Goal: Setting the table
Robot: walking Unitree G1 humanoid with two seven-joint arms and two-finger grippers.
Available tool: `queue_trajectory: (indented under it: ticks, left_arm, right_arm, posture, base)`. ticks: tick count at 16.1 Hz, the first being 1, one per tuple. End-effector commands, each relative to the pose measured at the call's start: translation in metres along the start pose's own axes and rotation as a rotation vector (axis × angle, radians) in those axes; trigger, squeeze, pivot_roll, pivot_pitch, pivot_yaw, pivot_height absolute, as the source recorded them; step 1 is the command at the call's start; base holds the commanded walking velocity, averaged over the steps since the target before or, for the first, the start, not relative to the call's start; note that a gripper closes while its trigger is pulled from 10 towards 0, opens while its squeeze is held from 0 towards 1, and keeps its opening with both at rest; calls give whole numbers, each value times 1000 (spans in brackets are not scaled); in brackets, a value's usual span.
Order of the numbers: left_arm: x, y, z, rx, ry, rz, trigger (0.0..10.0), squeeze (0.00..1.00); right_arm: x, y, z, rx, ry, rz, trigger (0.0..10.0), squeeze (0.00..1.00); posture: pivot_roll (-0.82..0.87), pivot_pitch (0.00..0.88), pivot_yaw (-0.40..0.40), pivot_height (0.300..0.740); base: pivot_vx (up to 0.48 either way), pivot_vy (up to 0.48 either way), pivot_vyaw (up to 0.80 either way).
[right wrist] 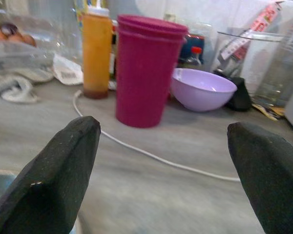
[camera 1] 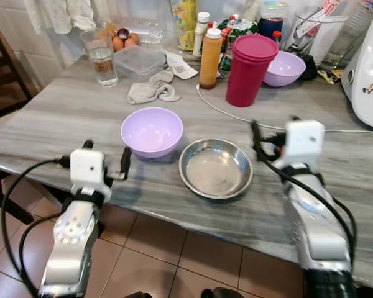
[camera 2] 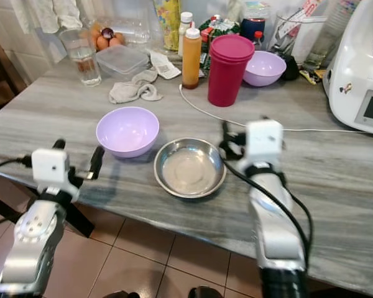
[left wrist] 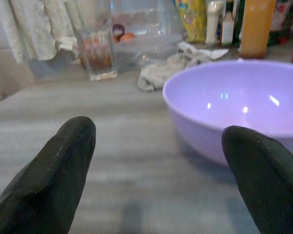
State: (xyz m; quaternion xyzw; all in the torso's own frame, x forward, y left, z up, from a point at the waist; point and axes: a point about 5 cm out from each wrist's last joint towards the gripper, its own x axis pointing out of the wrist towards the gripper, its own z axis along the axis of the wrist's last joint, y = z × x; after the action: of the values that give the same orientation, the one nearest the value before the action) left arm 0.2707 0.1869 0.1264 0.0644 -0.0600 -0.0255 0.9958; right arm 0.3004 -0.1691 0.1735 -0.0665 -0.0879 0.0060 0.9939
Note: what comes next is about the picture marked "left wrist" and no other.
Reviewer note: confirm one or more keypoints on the orange juice bottle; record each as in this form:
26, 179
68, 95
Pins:
255, 26

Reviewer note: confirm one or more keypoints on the crumpled grey white cloth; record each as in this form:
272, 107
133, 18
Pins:
168, 65

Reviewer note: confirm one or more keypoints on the lilac plastic bowl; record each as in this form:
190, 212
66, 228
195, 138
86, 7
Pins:
234, 97

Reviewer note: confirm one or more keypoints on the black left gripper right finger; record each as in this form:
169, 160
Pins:
266, 175

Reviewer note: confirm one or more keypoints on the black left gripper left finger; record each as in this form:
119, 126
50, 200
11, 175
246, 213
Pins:
51, 180

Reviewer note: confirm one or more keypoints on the yellow printed packet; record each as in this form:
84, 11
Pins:
193, 19

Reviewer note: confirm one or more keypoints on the white pepper grinder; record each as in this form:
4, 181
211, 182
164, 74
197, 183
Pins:
212, 22

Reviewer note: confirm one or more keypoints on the clear drinking glass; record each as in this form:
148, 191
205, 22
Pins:
97, 41

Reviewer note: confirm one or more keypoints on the clear plastic food container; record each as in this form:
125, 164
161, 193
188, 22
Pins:
146, 36

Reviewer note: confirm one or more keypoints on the white lace curtain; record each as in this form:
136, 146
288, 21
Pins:
31, 26

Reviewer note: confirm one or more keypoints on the small white-labelled dark bottle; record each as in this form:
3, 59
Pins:
227, 26

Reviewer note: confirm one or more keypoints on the red-labelled dark green bottle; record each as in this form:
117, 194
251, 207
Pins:
279, 22

